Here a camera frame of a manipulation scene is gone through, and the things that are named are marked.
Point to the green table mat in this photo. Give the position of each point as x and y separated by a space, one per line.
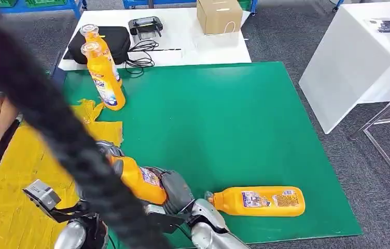
208 113

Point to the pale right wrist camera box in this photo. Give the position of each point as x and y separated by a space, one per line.
155 209

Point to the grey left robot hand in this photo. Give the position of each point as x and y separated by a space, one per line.
110 149

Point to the orange drink bottle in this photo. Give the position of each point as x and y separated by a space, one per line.
140 182
107 82
260 202
116 74

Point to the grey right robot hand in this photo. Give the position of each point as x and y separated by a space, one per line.
177 192

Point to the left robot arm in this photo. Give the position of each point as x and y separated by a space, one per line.
74 235

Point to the black zip case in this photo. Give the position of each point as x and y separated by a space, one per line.
119 41

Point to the blue table frame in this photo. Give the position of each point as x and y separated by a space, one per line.
57 79

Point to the blue rack with green crates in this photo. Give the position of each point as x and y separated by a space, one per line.
40 5

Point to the white desk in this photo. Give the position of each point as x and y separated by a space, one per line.
348 68

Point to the metal desk frame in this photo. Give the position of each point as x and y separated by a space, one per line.
384 154

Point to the cardboard box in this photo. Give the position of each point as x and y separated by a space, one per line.
219 16

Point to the black handheld controller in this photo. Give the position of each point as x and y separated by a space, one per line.
146 25

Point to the white table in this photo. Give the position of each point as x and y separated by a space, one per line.
188 37

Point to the blue rack frame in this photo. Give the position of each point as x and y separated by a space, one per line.
188 2

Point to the yellow plastic sheet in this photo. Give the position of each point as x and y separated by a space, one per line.
13 199

